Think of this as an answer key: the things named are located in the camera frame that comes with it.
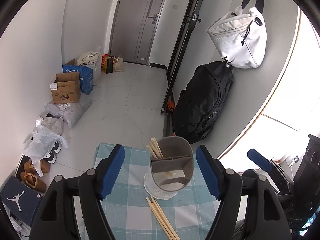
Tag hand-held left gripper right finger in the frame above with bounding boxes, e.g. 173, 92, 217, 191
196, 145, 292, 240

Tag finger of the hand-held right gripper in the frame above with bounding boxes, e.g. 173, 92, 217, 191
247, 149, 273, 172

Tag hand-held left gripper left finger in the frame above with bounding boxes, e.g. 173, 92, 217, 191
29, 144, 125, 240

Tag white utensil holder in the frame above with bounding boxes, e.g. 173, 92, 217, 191
143, 136, 194, 201

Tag white shoulder bag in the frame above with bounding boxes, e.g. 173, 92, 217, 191
207, 0, 268, 69

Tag teal checked tablecloth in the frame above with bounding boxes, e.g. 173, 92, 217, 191
82, 142, 248, 240

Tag black and white sneaker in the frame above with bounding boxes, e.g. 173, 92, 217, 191
51, 140, 62, 154
44, 151, 57, 165

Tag brown shoe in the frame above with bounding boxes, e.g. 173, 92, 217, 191
24, 159, 51, 174
20, 171, 47, 193

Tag black backpack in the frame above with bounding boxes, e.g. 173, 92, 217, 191
172, 61, 235, 145

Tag white plastic bag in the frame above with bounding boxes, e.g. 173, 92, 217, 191
23, 124, 68, 176

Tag small grey parcel bag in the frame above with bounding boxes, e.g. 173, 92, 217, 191
35, 114, 64, 136

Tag brown cardboard box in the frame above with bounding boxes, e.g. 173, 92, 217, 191
51, 72, 81, 104

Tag blue cardboard box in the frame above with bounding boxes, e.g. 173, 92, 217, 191
62, 59, 94, 96

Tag dark blue shoe box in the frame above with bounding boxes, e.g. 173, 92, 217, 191
0, 176, 44, 227

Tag bags by the door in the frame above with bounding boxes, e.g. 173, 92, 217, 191
86, 59, 102, 86

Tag black and yellow bag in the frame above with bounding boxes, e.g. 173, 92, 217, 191
104, 56, 114, 74

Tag clear plastic bag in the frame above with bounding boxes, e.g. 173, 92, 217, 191
113, 57, 124, 72

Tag beige folded cloth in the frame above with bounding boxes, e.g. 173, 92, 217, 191
76, 52, 101, 67

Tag grey door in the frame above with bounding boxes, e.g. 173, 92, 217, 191
109, 0, 173, 66

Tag black metal frame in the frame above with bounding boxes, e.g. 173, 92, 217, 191
161, 0, 209, 137

